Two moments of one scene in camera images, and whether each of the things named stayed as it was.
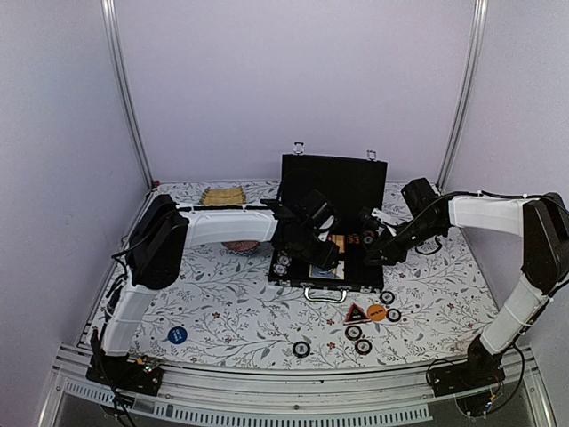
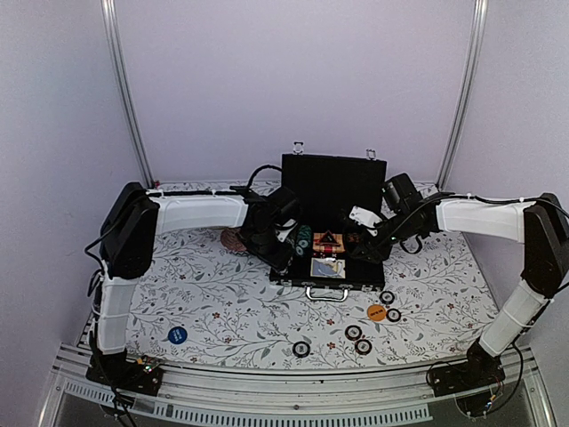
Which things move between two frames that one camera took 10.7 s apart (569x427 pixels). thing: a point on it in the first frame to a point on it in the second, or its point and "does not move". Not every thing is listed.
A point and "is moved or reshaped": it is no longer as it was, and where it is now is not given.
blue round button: x=177 y=334 does not move
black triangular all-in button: x=356 y=315 is moved or reshaped
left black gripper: x=327 y=259 to x=279 y=260
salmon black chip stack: x=353 y=238 does not move
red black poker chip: x=353 y=333 does not move
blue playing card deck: x=335 y=272 does not move
